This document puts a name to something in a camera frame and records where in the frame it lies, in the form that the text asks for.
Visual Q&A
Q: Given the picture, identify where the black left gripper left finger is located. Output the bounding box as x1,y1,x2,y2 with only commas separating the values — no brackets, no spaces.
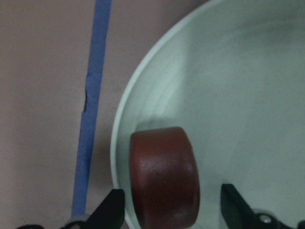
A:
85,189,125,229

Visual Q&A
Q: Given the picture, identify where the light green plate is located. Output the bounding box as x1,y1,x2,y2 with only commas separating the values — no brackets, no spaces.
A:
111,0,305,229

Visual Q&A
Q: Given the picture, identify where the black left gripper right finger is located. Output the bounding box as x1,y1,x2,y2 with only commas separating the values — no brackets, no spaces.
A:
220,183,286,229

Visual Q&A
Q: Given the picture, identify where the brown bun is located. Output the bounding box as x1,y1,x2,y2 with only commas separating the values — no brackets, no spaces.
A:
129,127,200,229

